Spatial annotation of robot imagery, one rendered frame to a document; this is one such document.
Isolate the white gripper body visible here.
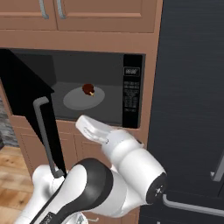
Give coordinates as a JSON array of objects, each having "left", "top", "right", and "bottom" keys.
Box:
[{"left": 74, "top": 115, "right": 116, "bottom": 144}]

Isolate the black microwave oven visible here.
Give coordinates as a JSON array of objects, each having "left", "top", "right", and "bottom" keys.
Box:
[{"left": 0, "top": 47, "right": 146, "bottom": 130}]

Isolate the black microwave door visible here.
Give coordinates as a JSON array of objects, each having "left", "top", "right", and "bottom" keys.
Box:
[{"left": 0, "top": 48, "right": 67, "bottom": 176}]

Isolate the grey round turntable plate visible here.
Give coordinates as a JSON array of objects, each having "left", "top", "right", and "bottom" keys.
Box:
[{"left": 62, "top": 86, "right": 106, "bottom": 111}]

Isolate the dark red round food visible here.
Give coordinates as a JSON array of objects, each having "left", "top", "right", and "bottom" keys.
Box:
[{"left": 81, "top": 83, "right": 96, "bottom": 97}]

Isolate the black fridge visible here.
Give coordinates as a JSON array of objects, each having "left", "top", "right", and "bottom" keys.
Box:
[{"left": 138, "top": 0, "right": 224, "bottom": 224}]

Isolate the grey microwave door handle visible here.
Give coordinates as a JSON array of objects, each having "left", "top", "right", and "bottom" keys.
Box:
[{"left": 32, "top": 96, "right": 66, "bottom": 179}]

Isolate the brown wooden cabinet frame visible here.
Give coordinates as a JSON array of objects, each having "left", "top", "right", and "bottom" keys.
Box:
[{"left": 0, "top": 0, "right": 165, "bottom": 224}]

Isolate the grey cupboard door handle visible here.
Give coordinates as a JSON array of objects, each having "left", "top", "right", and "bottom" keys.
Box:
[
  {"left": 55, "top": 0, "right": 67, "bottom": 20},
  {"left": 38, "top": 0, "right": 50, "bottom": 20}
]

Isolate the grey fridge drawer handle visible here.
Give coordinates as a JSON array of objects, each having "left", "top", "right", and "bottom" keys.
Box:
[{"left": 162, "top": 193, "right": 224, "bottom": 219}]

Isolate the grey fridge door handle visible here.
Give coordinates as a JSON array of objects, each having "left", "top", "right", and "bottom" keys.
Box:
[{"left": 210, "top": 151, "right": 224, "bottom": 183}]

